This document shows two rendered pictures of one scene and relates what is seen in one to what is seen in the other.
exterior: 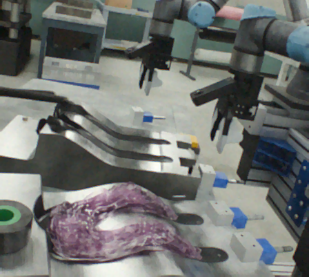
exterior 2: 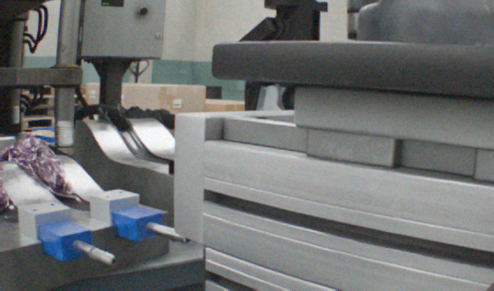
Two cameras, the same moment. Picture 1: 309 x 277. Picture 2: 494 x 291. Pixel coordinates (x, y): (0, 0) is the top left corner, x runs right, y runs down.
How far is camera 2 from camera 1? 0.91 m
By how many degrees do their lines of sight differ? 55
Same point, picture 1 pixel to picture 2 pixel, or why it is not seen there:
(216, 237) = not seen: hidden behind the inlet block
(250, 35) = not seen: outside the picture
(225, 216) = (98, 201)
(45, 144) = (78, 134)
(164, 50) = not seen: hidden behind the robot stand
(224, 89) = (252, 34)
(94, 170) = (101, 167)
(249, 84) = (295, 19)
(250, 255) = (24, 221)
